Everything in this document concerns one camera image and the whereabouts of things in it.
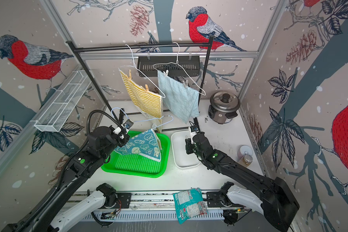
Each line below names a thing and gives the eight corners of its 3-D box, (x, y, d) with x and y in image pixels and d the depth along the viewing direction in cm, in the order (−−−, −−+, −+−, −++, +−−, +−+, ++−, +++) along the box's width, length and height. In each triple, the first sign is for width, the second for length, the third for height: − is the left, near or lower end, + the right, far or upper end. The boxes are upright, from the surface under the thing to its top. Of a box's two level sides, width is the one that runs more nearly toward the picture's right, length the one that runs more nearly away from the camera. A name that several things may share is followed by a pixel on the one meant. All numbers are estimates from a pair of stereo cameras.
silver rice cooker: (209, 126, 105) (214, 109, 90) (206, 108, 116) (210, 91, 101) (234, 126, 105) (243, 109, 90) (228, 108, 116) (235, 91, 101)
